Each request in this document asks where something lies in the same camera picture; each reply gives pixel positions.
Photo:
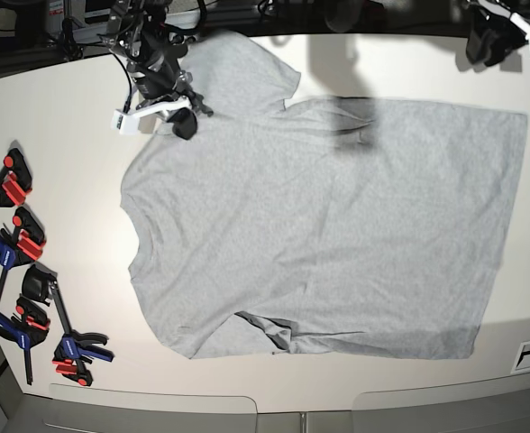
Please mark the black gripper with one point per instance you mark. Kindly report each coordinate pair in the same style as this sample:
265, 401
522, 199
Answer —
491, 39
160, 77

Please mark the grey T-shirt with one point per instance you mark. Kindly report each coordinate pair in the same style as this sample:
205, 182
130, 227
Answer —
351, 225

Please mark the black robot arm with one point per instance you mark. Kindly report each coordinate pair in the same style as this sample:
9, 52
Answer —
521, 7
138, 32

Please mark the blue red bar clamp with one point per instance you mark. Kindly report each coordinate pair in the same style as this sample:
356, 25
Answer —
28, 327
15, 179
21, 247
75, 350

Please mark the aluminium rail with cables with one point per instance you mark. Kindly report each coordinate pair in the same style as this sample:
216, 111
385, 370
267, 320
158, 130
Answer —
68, 25

